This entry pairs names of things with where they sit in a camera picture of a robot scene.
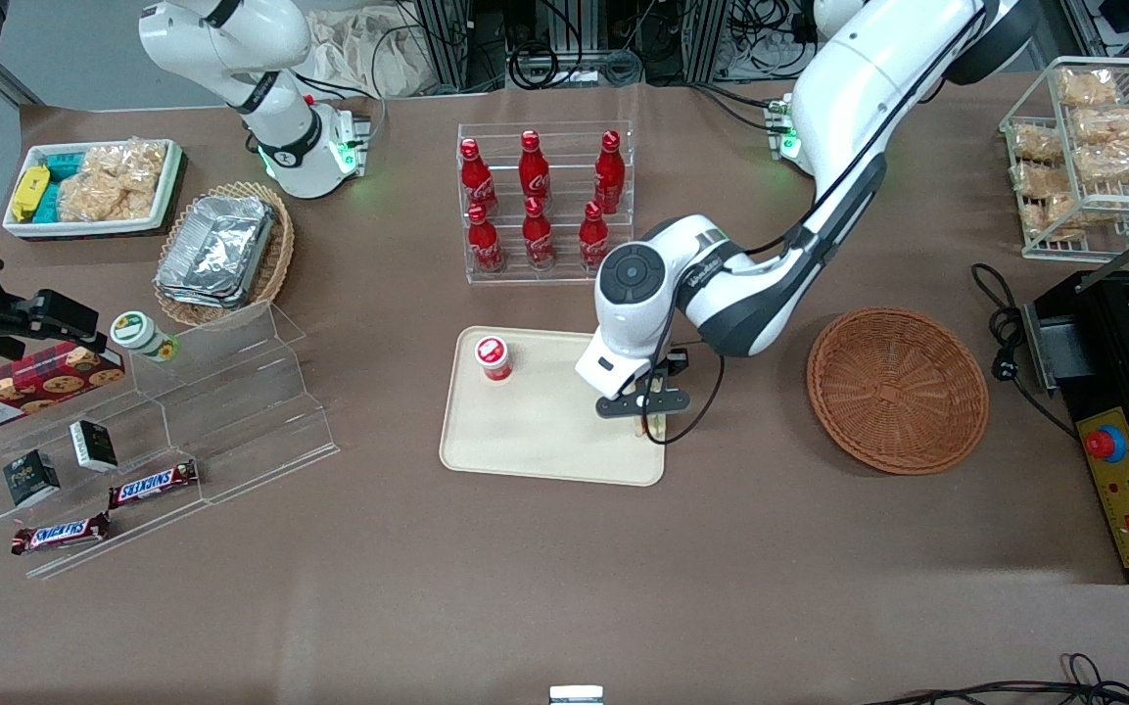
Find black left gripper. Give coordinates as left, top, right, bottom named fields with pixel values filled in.
left=595, top=348, right=691, bottom=445

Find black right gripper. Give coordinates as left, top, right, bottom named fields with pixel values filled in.
left=0, top=291, right=100, bottom=361

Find triangle sandwich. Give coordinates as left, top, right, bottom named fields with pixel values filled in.
left=635, top=370, right=671, bottom=444

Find beige plastic tray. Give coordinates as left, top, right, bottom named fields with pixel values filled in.
left=439, top=326, right=670, bottom=488

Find oval tan wicker basket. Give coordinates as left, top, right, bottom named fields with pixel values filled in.
left=153, top=181, right=296, bottom=329

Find round brown wicker basket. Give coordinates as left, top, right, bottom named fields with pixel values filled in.
left=806, top=306, right=990, bottom=477

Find green lid white jar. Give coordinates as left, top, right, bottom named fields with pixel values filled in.
left=111, top=310, right=179, bottom=363

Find red tartan cookie box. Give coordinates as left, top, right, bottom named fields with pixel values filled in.
left=0, top=341, right=126, bottom=438

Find white rectangular bin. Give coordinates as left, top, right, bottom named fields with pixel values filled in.
left=2, top=138, right=185, bottom=241

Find small black carton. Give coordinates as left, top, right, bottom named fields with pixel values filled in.
left=70, top=419, right=119, bottom=473
left=2, top=448, right=62, bottom=508

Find yellow snack packet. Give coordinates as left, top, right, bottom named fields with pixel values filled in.
left=11, top=164, right=52, bottom=222

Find clear bag of crackers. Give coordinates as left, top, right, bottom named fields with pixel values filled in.
left=57, top=140, right=168, bottom=222

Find stacked foil containers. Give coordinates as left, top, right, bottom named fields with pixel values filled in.
left=155, top=195, right=277, bottom=310

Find red lid white cup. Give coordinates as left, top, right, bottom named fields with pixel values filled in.
left=473, top=335, right=514, bottom=384

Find Snickers chocolate bar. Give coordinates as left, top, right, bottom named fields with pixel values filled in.
left=11, top=512, right=112, bottom=556
left=108, top=459, right=200, bottom=510

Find clear acrylic stepped shelf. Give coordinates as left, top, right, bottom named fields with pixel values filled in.
left=0, top=299, right=341, bottom=581

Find red cola bottle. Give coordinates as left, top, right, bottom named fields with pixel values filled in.
left=519, top=129, right=551, bottom=205
left=459, top=138, right=498, bottom=216
left=594, top=129, right=626, bottom=214
left=467, top=203, right=505, bottom=273
left=579, top=201, right=610, bottom=271
left=522, top=196, right=556, bottom=270

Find clear acrylic bottle rack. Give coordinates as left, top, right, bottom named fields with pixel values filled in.
left=456, top=121, right=635, bottom=285

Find beige crumpled cloth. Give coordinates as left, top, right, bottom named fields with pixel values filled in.
left=305, top=10, right=447, bottom=99

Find bagged fried snack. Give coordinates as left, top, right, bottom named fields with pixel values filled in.
left=1012, top=124, right=1064, bottom=163
left=1024, top=194, right=1086, bottom=241
left=1014, top=162, right=1074, bottom=197
left=1073, top=139, right=1129, bottom=183
left=1073, top=106, right=1129, bottom=144
left=1057, top=69, right=1120, bottom=107

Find black machine with yellow panel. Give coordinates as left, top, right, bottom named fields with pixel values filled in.
left=1022, top=211, right=1129, bottom=586

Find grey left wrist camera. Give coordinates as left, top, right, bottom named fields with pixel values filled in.
left=576, top=333, right=655, bottom=400

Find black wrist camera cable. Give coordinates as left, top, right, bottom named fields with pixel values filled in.
left=657, top=0, right=981, bottom=447

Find black power cable with plug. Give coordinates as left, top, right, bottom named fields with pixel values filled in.
left=971, top=262, right=1079, bottom=437

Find black cable bundle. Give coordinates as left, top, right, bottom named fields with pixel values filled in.
left=726, top=0, right=824, bottom=84
left=507, top=0, right=645, bottom=89

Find aluminium frame post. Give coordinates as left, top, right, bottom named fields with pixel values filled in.
left=689, top=0, right=733, bottom=84
left=414, top=0, right=472, bottom=94

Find white wire basket rack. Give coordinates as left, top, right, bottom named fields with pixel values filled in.
left=1001, top=56, right=1129, bottom=263

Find black floor cables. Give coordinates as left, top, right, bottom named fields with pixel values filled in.
left=858, top=653, right=1129, bottom=705

